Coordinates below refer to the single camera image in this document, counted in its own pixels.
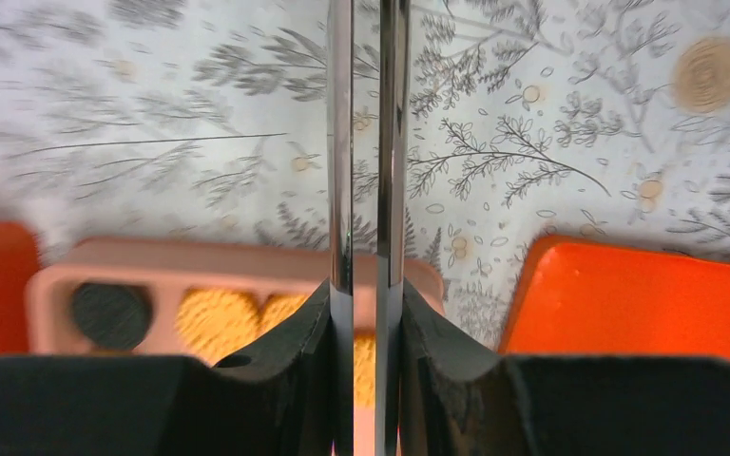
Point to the yellow round biscuit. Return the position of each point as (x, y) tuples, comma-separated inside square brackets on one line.
[(364, 370), (213, 323), (277, 308)]

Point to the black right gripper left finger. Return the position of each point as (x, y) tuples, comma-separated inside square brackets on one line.
[(273, 397)]

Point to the pink cookie tray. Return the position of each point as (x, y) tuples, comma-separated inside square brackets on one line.
[(165, 271)]

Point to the orange box lid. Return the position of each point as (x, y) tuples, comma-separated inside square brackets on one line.
[(584, 297)]

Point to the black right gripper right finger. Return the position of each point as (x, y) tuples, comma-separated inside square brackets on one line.
[(458, 397)]

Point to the black sandwich cookie top left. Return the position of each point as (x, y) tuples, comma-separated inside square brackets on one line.
[(115, 317)]

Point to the floral tablecloth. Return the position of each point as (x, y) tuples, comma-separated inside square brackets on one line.
[(207, 119)]

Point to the metal serving tongs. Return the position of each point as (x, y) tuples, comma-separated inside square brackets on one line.
[(346, 184)]

